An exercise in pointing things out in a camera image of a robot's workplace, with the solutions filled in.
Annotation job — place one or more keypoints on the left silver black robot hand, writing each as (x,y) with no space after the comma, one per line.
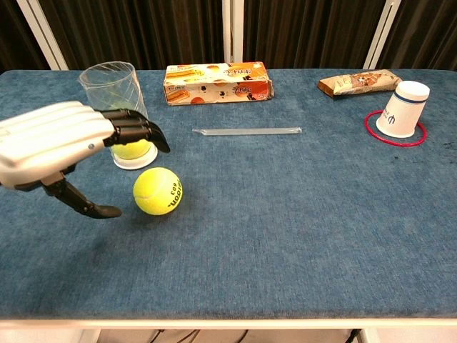
(46,139)

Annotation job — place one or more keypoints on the yellow ball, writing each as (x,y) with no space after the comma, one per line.
(157,191)
(132,150)

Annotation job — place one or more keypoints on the transparent plastic cup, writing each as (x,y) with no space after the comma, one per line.
(107,85)

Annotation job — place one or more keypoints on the dark pleated curtain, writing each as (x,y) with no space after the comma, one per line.
(143,32)
(425,34)
(307,32)
(18,43)

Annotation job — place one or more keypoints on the orange biscuit box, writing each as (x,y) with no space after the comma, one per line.
(218,84)

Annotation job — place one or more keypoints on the clear wrapped drinking straw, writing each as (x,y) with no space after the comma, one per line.
(250,131)

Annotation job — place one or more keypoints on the blue table cloth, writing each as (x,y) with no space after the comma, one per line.
(267,232)

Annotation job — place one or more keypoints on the brown snack packet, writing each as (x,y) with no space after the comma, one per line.
(360,83)

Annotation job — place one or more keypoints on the white paper cup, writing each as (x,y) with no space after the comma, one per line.
(401,110)

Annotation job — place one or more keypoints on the white frame post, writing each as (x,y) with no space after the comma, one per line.
(43,35)
(380,35)
(232,34)

